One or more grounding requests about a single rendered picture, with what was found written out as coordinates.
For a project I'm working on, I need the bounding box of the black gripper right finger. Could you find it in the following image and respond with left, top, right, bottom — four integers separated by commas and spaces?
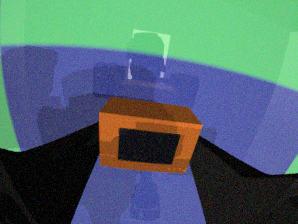
190, 136, 298, 224

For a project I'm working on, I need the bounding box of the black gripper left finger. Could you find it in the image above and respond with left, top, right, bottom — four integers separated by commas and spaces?
0, 123, 100, 224

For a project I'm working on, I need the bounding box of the orange block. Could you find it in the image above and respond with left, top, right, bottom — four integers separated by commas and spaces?
98, 96, 204, 173

